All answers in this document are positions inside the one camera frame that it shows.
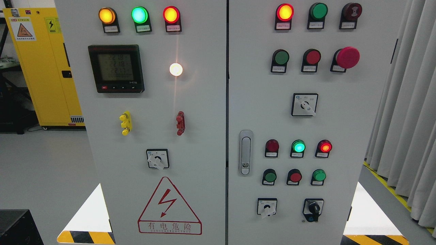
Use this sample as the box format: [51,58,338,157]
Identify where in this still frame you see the green indicator light top left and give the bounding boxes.
[131,6,152,33]

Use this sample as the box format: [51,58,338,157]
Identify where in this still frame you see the red electric danger warning sticker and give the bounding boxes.
[138,176,202,235]

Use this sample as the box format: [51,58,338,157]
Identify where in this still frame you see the dark red buzzer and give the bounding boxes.
[339,3,362,30]

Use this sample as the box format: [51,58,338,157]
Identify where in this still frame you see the lower right green push button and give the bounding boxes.
[310,169,326,186]

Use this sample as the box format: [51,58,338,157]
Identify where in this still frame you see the red indicator light top left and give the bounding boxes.
[162,6,182,32]

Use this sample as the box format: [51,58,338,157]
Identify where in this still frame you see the black key selector switch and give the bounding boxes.
[302,198,324,222]

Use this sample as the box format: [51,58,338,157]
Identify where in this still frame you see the green indicator light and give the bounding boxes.
[131,6,152,33]
[290,139,306,158]

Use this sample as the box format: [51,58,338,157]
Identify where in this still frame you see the red indicator light top right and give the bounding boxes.
[274,3,294,31]

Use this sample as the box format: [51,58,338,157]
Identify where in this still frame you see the grey cabinet door handle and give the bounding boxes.
[238,130,253,176]

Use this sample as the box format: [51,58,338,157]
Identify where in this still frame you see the yellow terminal connector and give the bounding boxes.
[119,111,132,135]

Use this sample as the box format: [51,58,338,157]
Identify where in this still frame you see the red emergency stop mushroom button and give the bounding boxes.
[330,46,360,73]

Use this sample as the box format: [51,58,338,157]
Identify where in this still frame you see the lower white rotary selector switch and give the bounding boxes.
[257,198,278,219]

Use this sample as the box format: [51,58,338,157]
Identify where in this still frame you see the upper green push button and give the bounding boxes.
[270,49,290,74]

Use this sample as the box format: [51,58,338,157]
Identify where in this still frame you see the black box bottom left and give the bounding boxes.
[0,209,44,245]

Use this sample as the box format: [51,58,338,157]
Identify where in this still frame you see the lower right red indicator light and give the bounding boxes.
[315,139,333,158]

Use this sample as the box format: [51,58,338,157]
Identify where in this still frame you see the white cabinet door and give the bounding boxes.
[56,0,227,245]
[228,0,406,245]

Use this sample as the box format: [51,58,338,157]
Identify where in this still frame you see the green indicator lamp top right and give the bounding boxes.
[307,2,328,30]

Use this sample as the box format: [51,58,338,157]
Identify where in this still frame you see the grey curtain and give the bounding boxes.
[366,0,436,229]

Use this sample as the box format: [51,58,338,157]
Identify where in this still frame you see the left door rotary selector switch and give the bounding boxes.
[146,149,170,170]

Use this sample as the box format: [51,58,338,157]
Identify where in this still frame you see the amber indicator light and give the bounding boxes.
[98,7,120,33]

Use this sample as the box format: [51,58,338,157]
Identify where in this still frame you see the red indicator light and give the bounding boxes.
[162,6,182,32]
[264,139,279,158]
[274,3,294,31]
[315,139,333,158]

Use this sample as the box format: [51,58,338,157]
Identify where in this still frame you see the white left cabinet door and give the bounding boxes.
[56,0,227,245]

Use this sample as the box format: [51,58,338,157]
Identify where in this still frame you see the green start push button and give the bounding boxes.
[262,169,277,186]

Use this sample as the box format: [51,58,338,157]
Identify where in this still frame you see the upper right rotary selector switch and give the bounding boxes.
[291,93,318,117]

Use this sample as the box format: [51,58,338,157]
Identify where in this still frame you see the yellow safety storage cabinet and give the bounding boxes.
[3,8,85,127]

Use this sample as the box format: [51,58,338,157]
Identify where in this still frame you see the white right cabinet door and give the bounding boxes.
[228,0,406,245]

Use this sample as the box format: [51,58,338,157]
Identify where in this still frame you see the white indicator light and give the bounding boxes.
[169,63,183,77]

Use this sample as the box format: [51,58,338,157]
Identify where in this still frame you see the lower red push button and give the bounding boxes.
[286,169,302,186]

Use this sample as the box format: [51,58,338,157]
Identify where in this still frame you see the red push button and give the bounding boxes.
[286,169,302,186]
[301,49,321,73]

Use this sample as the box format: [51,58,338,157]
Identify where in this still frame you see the red terminal connector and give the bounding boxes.
[176,111,185,135]

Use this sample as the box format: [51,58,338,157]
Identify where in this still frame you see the black digital power meter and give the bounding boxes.
[88,44,145,93]

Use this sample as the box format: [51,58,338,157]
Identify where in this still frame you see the lower green indicator light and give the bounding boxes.
[290,139,306,158]

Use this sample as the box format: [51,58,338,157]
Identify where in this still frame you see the upper red push button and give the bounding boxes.
[301,49,321,73]

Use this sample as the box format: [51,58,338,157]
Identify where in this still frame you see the lower left red indicator light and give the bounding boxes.
[264,139,279,158]

